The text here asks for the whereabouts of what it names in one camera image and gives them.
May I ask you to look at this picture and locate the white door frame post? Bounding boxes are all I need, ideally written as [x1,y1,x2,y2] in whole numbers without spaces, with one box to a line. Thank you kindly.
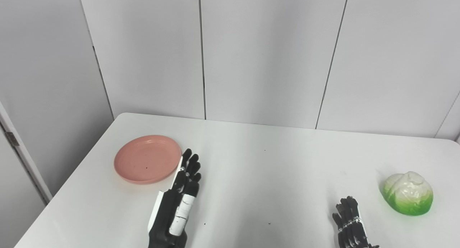
[0,101,53,205]

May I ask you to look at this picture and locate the pink round plate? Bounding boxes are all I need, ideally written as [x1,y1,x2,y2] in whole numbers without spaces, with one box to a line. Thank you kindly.
[114,135,183,185]

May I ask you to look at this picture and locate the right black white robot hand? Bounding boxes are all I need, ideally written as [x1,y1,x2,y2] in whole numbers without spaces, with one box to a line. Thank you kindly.
[332,196,380,248]

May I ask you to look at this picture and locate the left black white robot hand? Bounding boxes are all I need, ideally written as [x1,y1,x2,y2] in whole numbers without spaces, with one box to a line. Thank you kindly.
[147,148,202,248]

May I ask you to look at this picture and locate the green white toy cabbage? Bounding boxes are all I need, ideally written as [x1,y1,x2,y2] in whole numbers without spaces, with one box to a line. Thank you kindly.
[381,171,434,216]

